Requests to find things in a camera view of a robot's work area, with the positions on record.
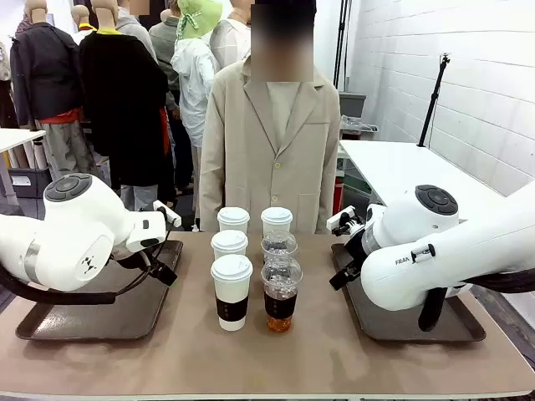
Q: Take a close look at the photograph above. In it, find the black tripod stand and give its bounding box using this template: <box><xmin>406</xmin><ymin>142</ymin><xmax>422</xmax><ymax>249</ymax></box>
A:
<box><xmin>417</xmin><ymin>52</ymin><xmax>452</xmax><ymax>148</ymax></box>

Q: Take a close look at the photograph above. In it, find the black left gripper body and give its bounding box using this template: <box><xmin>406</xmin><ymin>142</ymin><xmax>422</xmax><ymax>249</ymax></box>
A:
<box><xmin>124</xmin><ymin>249</ymin><xmax>158</xmax><ymax>273</ymax></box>

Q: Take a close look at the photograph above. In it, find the brown plastic serving tray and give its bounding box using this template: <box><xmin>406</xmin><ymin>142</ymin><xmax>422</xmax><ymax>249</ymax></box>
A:
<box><xmin>15</xmin><ymin>240</ymin><xmax>184</xmax><ymax>342</ymax></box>
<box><xmin>330</xmin><ymin>243</ymin><xmax>487</xmax><ymax>343</ymax></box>

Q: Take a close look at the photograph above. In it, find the clear iced coffee cup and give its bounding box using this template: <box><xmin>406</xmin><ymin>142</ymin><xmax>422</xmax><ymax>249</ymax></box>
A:
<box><xmin>260</xmin><ymin>255</ymin><xmax>303</xmax><ymax>334</ymax></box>
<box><xmin>260</xmin><ymin>229</ymin><xmax>299</xmax><ymax>263</ymax></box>

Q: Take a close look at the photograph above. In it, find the person's right forearm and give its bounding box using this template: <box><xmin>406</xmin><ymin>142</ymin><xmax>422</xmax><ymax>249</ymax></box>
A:
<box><xmin>198</xmin><ymin>166</ymin><xmax>219</xmax><ymax>231</ymax></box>

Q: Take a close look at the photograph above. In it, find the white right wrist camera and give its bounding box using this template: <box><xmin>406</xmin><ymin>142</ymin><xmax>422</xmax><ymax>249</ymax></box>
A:
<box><xmin>325</xmin><ymin>206</ymin><xmax>357</xmax><ymax>235</ymax></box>

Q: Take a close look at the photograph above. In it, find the mannequin in black robe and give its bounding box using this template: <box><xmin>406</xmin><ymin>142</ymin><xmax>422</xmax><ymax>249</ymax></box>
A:
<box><xmin>79</xmin><ymin>0</ymin><xmax>173</xmax><ymax>211</ymax></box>

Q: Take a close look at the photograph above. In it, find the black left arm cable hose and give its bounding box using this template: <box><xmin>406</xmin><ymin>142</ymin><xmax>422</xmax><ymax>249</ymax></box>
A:
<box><xmin>0</xmin><ymin>249</ymin><xmax>152</xmax><ymax>306</ymax></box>

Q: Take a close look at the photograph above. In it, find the small white side table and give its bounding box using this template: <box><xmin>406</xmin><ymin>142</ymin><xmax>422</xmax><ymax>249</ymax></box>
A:
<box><xmin>0</xmin><ymin>127</ymin><xmax>47</xmax><ymax>206</ymax></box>

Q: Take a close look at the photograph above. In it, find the mannequin in grey-green jacket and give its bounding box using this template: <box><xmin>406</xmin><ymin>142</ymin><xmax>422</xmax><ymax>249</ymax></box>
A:
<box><xmin>148</xmin><ymin>8</ymin><xmax>181</xmax><ymax>110</ymax></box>

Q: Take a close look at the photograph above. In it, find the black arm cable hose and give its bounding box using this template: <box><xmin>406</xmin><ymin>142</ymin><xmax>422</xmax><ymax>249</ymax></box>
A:
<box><xmin>417</xmin><ymin>269</ymin><xmax>535</xmax><ymax>333</ymax></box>
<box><xmin>0</xmin><ymin>249</ymin><xmax>152</xmax><ymax>306</ymax></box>

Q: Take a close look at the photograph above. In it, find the person in grey hoodie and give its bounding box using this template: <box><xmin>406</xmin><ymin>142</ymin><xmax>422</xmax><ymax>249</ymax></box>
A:
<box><xmin>115</xmin><ymin>0</ymin><xmax>159</xmax><ymax>63</ymax></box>

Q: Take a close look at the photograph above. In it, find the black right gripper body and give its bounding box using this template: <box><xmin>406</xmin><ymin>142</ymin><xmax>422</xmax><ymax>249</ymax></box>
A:
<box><xmin>343</xmin><ymin>227</ymin><xmax>369</xmax><ymax>273</ymax></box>

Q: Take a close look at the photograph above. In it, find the person in beige jacket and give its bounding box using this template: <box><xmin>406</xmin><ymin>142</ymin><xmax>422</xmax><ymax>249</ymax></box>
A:
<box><xmin>198</xmin><ymin>0</ymin><xmax>342</xmax><ymax>234</ymax></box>

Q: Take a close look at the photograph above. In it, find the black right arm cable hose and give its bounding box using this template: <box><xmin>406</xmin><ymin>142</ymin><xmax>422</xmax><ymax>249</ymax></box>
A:
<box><xmin>417</xmin><ymin>269</ymin><xmax>535</xmax><ymax>333</ymax></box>

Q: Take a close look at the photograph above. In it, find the dark grey storage crate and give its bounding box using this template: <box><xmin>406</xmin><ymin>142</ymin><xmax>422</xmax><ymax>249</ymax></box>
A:
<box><xmin>8</xmin><ymin>165</ymin><xmax>54</xmax><ymax>200</ymax></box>

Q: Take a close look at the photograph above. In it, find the mannequin in navy jacket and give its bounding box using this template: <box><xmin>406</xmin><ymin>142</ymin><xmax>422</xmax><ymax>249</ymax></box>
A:
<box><xmin>10</xmin><ymin>0</ymin><xmax>87</xmax><ymax>179</ymax></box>

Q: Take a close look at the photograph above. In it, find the grey plastic bin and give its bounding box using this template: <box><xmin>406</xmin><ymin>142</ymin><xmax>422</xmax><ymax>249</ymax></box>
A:
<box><xmin>338</xmin><ymin>91</ymin><xmax>367</xmax><ymax>119</ymax></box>

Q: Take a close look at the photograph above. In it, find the mannequin with yellow collar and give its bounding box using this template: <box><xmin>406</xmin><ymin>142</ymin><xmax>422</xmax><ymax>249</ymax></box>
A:
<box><xmin>69</xmin><ymin>3</ymin><xmax>98</xmax><ymax>45</ymax></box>

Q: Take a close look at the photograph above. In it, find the large white work table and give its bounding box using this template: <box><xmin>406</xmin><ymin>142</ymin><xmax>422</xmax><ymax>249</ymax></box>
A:
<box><xmin>339</xmin><ymin>139</ymin><xmax>523</xmax><ymax>219</ymax></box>

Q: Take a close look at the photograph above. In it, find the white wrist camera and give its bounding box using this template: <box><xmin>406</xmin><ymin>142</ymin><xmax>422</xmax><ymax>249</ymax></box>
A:
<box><xmin>325</xmin><ymin>206</ymin><xmax>357</xmax><ymax>235</ymax></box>
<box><xmin>152</xmin><ymin>200</ymin><xmax>183</xmax><ymax>229</ymax></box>

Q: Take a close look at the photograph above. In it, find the white paper coffee cup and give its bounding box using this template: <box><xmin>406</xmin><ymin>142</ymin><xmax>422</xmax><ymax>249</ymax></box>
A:
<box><xmin>260</xmin><ymin>206</ymin><xmax>294</xmax><ymax>237</ymax></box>
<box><xmin>210</xmin><ymin>253</ymin><xmax>254</xmax><ymax>332</ymax></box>
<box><xmin>210</xmin><ymin>229</ymin><xmax>250</xmax><ymax>262</ymax></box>
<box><xmin>217</xmin><ymin>206</ymin><xmax>251</xmax><ymax>234</ymax></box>

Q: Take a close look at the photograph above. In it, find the mannequin in white shirt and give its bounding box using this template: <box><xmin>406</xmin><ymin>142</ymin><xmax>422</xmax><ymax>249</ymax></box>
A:
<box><xmin>208</xmin><ymin>0</ymin><xmax>252</xmax><ymax>73</ymax></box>

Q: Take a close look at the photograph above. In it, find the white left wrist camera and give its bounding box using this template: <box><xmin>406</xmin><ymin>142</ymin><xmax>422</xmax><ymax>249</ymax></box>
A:
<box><xmin>152</xmin><ymin>200</ymin><xmax>183</xmax><ymax>229</ymax></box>

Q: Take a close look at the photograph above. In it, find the black light stand pole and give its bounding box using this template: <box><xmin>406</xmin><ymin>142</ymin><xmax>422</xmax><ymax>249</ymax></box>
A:
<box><xmin>332</xmin><ymin>0</ymin><xmax>353</xmax><ymax>92</ymax></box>

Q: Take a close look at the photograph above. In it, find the mannequin with green hat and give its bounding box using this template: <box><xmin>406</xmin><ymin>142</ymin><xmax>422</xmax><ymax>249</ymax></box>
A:
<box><xmin>170</xmin><ymin>0</ymin><xmax>223</xmax><ymax>148</ymax></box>

